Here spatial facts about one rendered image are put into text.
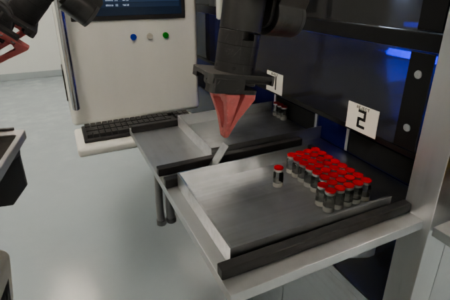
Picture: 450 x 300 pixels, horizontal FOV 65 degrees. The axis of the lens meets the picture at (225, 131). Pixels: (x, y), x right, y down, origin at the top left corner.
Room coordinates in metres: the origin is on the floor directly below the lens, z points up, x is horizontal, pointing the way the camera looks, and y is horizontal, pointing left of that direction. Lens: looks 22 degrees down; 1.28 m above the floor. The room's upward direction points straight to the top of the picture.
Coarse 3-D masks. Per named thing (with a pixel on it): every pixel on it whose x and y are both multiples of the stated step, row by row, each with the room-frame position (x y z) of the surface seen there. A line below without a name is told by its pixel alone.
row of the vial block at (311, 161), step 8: (296, 152) 0.74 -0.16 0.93; (304, 160) 0.71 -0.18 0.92; (312, 160) 0.70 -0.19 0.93; (320, 168) 0.66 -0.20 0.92; (328, 168) 0.66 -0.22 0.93; (336, 176) 0.62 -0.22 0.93; (344, 184) 0.59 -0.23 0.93; (352, 184) 0.59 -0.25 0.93; (352, 192) 0.58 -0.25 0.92; (344, 200) 0.58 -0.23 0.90; (352, 200) 0.59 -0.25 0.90
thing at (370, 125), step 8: (352, 104) 0.73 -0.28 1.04; (360, 104) 0.71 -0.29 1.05; (352, 112) 0.73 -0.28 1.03; (360, 112) 0.71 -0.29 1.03; (368, 112) 0.69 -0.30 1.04; (376, 112) 0.67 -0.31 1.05; (352, 120) 0.73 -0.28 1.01; (368, 120) 0.69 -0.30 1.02; (376, 120) 0.67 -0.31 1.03; (352, 128) 0.72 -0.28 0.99; (368, 128) 0.69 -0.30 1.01; (376, 128) 0.67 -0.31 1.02; (368, 136) 0.68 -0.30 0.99
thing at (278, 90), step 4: (268, 72) 1.04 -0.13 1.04; (272, 72) 1.02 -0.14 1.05; (280, 76) 0.99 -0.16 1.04; (280, 80) 0.99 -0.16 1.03; (276, 84) 1.00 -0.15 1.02; (280, 84) 0.98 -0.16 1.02; (268, 88) 1.04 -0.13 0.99; (272, 88) 1.02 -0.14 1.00; (276, 88) 1.00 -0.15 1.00; (280, 88) 0.98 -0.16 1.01; (276, 92) 1.00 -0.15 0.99; (280, 92) 0.98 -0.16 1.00
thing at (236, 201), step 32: (256, 160) 0.74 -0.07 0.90; (192, 192) 0.58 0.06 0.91; (224, 192) 0.64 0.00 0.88; (256, 192) 0.64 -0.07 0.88; (288, 192) 0.64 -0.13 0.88; (224, 224) 0.53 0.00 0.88; (256, 224) 0.53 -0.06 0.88; (288, 224) 0.53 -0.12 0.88; (320, 224) 0.50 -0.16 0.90; (224, 256) 0.45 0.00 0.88
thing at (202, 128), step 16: (208, 112) 1.06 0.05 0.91; (256, 112) 1.14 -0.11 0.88; (272, 112) 1.14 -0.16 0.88; (192, 128) 1.00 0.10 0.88; (208, 128) 1.00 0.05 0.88; (240, 128) 1.00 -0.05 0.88; (256, 128) 1.00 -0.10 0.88; (272, 128) 1.00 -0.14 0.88; (288, 128) 1.00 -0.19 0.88; (304, 128) 1.00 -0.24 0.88; (320, 128) 0.93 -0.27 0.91; (208, 144) 0.81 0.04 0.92; (240, 144) 0.82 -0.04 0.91; (256, 144) 0.84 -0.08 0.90
